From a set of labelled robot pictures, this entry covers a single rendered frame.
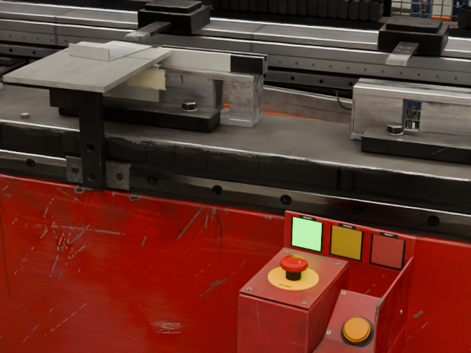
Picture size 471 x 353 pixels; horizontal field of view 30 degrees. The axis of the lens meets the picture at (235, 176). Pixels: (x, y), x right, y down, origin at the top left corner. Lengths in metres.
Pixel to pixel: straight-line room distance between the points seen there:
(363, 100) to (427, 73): 0.27
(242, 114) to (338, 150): 0.20
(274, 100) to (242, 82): 1.88
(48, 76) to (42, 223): 0.35
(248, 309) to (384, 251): 0.21
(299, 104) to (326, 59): 1.61
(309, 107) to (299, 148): 1.90
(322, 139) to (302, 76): 0.31
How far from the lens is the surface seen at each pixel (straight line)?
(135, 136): 1.53
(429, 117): 1.49
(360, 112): 1.51
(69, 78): 1.42
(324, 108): 3.34
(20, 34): 2.05
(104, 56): 1.52
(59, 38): 2.00
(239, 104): 1.56
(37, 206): 1.67
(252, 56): 1.55
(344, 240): 1.29
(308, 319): 1.19
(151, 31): 1.73
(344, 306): 1.28
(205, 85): 1.57
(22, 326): 1.82
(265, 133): 1.54
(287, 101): 3.39
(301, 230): 1.31
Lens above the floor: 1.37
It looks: 21 degrees down
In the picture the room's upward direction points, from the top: 1 degrees clockwise
